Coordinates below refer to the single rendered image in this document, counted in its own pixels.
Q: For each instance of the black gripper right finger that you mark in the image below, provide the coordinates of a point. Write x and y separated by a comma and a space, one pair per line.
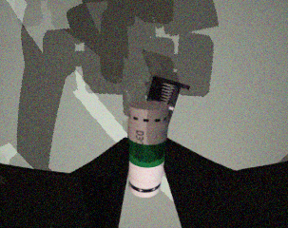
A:
207, 194

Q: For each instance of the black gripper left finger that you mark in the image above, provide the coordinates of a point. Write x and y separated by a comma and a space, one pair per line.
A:
90, 196

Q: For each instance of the grey green and white battery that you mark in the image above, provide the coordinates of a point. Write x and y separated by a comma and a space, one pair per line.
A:
147, 132

